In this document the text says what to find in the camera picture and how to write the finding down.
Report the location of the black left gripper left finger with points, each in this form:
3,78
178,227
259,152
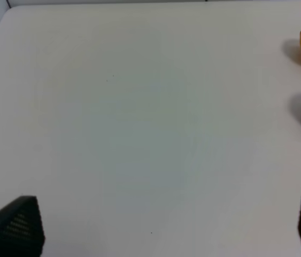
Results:
21,228

